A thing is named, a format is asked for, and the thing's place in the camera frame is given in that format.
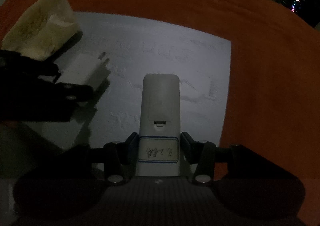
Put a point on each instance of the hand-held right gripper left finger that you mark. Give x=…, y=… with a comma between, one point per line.
x=132, y=147

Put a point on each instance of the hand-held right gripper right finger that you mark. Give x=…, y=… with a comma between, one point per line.
x=186, y=146

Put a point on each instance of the computer case with coloured lights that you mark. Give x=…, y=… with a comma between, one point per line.
x=297, y=5

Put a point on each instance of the white charger plug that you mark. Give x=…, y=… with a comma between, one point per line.
x=82, y=70

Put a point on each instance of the white paper sheet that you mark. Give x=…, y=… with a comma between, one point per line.
x=162, y=48

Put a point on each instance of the yellow sponge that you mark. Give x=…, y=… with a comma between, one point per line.
x=42, y=25

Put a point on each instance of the white remote control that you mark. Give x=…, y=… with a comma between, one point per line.
x=160, y=98

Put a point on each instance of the orange cloth covered desktop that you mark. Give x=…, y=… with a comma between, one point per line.
x=262, y=65

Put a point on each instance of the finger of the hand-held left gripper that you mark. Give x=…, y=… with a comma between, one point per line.
x=77, y=92
x=37, y=65

